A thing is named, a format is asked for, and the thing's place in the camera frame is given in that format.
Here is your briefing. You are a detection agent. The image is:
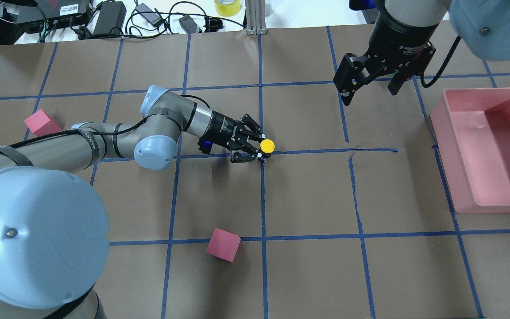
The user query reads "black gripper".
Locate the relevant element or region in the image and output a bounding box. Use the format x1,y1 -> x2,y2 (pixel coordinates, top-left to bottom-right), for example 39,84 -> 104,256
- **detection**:
204,111 -> 268,163

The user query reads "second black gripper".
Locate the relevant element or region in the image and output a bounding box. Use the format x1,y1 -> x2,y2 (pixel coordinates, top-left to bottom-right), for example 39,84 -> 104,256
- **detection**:
333,9 -> 437,106

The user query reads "yellow button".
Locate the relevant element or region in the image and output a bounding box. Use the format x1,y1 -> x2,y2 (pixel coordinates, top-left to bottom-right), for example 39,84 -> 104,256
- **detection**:
260,139 -> 276,154

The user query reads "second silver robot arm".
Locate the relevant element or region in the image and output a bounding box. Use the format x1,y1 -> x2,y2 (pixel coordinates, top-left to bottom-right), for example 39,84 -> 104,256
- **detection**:
332,0 -> 510,106

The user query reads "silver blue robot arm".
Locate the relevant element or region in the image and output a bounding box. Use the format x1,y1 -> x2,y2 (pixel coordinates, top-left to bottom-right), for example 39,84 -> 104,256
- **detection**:
0,86 -> 274,319

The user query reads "tall pink block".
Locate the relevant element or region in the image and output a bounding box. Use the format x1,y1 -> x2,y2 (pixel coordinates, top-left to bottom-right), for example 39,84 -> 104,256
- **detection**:
206,228 -> 241,263

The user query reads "brown paper table cover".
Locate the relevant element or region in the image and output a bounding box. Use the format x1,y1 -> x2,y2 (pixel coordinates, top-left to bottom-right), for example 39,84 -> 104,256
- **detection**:
0,25 -> 510,319

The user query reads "pink plastic bin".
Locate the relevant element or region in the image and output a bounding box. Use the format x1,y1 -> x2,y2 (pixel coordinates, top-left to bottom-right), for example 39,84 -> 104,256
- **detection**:
430,88 -> 510,214

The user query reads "yellow tape roll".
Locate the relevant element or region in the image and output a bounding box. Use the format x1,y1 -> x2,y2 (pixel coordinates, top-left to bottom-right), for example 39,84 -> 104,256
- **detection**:
214,0 -> 242,17

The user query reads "grey usb hub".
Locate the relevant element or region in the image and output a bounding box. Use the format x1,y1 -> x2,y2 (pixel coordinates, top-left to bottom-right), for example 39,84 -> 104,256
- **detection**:
135,3 -> 162,27

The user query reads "black power adapter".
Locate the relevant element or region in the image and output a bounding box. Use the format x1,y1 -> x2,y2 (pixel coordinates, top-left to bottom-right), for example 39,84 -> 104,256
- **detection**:
93,0 -> 126,35

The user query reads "pink cube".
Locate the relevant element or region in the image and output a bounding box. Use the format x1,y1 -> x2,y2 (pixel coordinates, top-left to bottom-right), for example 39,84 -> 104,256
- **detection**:
23,109 -> 63,137

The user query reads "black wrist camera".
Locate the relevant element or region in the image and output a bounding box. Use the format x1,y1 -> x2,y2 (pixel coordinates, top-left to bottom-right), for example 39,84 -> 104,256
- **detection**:
197,139 -> 213,154

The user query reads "aluminium frame post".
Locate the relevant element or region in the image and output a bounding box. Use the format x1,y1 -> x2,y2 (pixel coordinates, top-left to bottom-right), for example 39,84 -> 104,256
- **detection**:
244,0 -> 267,35

